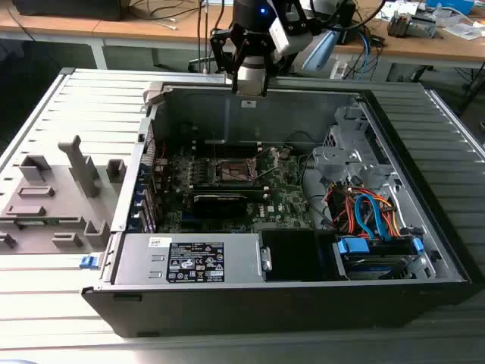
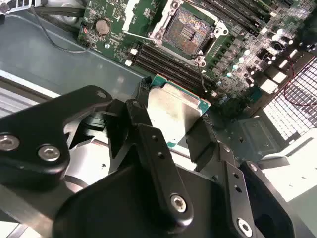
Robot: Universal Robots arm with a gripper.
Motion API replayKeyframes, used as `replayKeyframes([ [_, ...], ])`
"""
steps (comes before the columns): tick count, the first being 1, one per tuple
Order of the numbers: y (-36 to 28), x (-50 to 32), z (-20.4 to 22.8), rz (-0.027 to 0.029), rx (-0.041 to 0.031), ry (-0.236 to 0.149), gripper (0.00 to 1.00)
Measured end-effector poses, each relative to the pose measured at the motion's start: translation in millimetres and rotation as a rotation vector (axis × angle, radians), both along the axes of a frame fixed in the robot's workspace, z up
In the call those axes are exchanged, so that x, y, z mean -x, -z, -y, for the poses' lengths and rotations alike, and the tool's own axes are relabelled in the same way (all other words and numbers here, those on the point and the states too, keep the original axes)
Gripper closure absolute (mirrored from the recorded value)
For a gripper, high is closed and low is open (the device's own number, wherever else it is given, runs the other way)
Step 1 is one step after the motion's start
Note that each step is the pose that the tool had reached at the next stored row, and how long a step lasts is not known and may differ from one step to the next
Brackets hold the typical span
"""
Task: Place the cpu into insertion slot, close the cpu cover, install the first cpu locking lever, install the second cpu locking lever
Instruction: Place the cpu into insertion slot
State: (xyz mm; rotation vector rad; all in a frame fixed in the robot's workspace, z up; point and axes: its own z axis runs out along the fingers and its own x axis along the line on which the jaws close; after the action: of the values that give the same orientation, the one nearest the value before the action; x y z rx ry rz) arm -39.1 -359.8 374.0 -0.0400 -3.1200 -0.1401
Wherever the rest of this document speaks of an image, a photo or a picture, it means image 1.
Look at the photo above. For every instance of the metal drive cage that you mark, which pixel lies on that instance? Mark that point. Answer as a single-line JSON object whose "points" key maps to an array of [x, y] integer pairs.
{"points": [[343, 155]]}

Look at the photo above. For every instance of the grey power supply unit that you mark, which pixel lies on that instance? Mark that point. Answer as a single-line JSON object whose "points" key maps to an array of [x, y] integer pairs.
{"points": [[144, 261]]}

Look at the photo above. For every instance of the grey electronic device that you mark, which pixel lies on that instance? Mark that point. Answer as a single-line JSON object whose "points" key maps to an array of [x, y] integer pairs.
{"points": [[417, 26]]}

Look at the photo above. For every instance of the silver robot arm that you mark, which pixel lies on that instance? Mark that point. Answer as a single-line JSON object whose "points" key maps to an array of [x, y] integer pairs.
{"points": [[326, 4]]}

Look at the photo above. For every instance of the black plastic shroud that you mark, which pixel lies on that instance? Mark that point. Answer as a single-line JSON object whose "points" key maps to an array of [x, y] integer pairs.
{"points": [[291, 258]]}

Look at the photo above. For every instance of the silver coin battery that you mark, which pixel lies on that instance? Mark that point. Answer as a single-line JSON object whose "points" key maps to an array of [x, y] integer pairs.
{"points": [[285, 153]]}

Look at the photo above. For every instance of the CPU socket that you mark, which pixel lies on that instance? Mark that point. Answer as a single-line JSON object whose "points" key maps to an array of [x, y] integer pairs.
{"points": [[231, 172]]}

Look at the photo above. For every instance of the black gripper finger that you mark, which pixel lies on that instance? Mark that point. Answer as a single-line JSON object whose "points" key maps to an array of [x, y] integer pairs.
{"points": [[270, 66], [235, 53]]}

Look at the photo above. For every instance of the blue cardboard box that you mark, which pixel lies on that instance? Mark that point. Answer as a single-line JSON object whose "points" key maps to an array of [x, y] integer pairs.
{"points": [[451, 4]]}

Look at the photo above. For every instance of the black PC case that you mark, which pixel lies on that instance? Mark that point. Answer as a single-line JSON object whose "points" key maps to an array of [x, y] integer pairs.
{"points": [[227, 311]]}

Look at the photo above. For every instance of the silver CPU green edge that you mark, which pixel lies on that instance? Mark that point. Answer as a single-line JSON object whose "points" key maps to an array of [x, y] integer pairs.
{"points": [[251, 88]]}

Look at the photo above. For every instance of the black desktop box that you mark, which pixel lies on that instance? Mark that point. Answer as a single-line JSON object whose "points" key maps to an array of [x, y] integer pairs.
{"points": [[346, 26]]}

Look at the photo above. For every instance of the grey parts rack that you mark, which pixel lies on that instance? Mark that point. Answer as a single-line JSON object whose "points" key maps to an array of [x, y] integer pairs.
{"points": [[64, 182]]}

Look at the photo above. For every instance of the wooden desk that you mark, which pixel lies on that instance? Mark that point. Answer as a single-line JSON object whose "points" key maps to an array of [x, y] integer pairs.
{"points": [[57, 22]]}

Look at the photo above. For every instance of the green motherboard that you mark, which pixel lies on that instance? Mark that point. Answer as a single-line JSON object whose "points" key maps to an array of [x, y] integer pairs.
{"points": [[280, 189]]}

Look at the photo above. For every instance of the office chair base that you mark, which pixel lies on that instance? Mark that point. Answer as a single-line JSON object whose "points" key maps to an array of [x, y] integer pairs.
{"points": [[199, 65]]}

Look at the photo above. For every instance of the hard disk blue carrier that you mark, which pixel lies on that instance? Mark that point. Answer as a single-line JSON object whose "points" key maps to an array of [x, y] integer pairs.
{"points": [[371, 265]]}

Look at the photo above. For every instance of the black graphics card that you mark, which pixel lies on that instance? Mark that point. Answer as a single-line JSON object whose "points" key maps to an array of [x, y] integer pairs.
{"points": [[219, 206]]}

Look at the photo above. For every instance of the blue case latch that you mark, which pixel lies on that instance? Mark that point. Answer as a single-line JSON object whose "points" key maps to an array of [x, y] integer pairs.
{"points": [[88, 262]]}

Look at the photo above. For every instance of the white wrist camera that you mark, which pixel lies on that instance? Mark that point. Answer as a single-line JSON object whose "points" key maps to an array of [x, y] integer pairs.
{"points": [[285, 38]]}

